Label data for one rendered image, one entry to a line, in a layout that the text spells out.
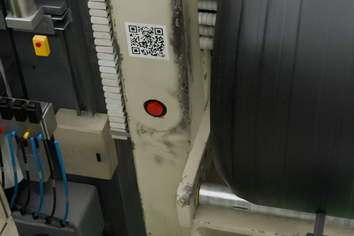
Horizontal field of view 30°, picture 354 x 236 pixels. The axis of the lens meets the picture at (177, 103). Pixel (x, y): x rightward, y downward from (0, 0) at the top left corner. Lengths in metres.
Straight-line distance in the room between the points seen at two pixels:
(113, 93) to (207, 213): 0.30
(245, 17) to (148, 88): 0.37
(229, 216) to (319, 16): 0.55
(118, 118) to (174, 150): 0.13
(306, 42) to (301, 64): 0.03
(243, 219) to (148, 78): 0.34
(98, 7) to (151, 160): 0.37
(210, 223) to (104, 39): 0.42
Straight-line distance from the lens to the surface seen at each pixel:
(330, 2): 0.92
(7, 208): 1.34
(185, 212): 1.29
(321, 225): 1.11
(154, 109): 1.27
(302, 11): 0.92
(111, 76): 1.27
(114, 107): 1.32
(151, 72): 1.22
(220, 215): 1.33
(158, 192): 1.45
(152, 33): 1.16
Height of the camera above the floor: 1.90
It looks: 41 degrees down
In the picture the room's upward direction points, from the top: 5 degrees counter-clockwise
